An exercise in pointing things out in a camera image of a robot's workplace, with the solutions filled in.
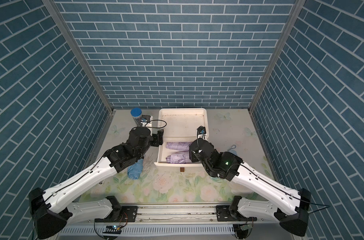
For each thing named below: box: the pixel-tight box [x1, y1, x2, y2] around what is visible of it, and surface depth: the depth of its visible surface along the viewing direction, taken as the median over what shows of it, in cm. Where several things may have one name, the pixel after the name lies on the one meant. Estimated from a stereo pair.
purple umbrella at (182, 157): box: [166, 151, 192, 164], surface depth 73 cm
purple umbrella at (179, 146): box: [165, 142, 192, 151], surface depth 78 cm
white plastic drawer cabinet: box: [158, 108, 209, 151], surface depth 85 cm
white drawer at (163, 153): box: [154, 141, 203, 167], surface depth 72 cm
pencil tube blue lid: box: [130, 107, 142, 127], surface depth 95 cm
